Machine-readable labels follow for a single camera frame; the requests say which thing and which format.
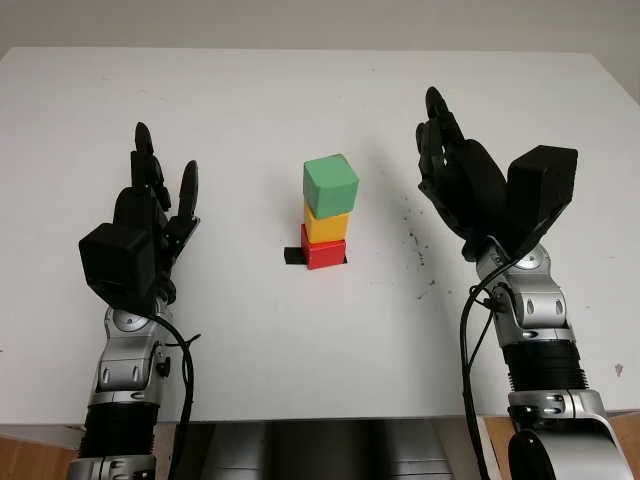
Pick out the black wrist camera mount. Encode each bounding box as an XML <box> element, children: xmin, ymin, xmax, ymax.
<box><xmin>78</xmin><ymin>223</ymin><xmax>156</xmax><ymax>314</ymax></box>
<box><xmin>505</xmin><ymin>144</ymin><xmax>580</xmax><ymax>261</ymax></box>

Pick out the green wooden block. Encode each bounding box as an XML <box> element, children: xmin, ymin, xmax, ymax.
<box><xmin>302</xmin><ymin>153</ymin><xmax>360</xmax><ymax>219</ymax></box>

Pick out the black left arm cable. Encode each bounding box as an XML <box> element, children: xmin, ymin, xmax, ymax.
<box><xmin>149</xmin><ymin>312</ymin><xmax>202</xmax><ymax>480</ymax></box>

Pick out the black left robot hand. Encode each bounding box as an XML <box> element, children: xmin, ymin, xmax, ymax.
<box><xmin>112</xmin><ymin>121</ymin><xmax>201</xmax><ymax>306</ymax></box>

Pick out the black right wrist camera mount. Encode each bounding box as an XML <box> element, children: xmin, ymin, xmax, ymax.
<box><xmin>505</xmin><ymin>144</ymin><xmax>580</xmax><ymax>261</ymax></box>

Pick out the dark grey robot torso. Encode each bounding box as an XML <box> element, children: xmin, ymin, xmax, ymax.
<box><xmin>202</xmin><ymin>419</ymin><xmax>451</xmax><ymax>480</ymax></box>

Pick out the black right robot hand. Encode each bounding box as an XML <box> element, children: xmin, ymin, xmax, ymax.
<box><xmin>415</xmin><ymin>86</ymin><xmax>511</xmax><ymax>261</ymax></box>

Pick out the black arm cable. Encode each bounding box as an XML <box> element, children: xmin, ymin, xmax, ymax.
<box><xmin>149</xmin><ymin>312</ymin><xmax>202</xmax><ymax>480</ymax></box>
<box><xmin>459</xmin><ymin>264</ymin><xmax>506</xmax><ymax>480</ymax></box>

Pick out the yellow wooden block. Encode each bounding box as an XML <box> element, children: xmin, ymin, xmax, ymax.
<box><xmin>303</xmin><ymin>205</ymin><xmax>350</xmax><ymax>244</ymax></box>

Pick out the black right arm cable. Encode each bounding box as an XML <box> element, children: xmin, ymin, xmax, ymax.
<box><xmin>459</xmin><ymin>264</ymin><xmax>506</xmax><ymax>480</ymax></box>

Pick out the red wooden block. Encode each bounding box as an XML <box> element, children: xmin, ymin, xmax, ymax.
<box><xmin>300</xmin><ymin>223</ymin><xmax>348</xmax><ymax>271</ymax></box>

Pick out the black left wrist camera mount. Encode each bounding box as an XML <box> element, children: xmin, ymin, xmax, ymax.
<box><xmin>78</xmin><ymin>223</ymin><xmax>156</xmax><ymax>314</ymax></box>

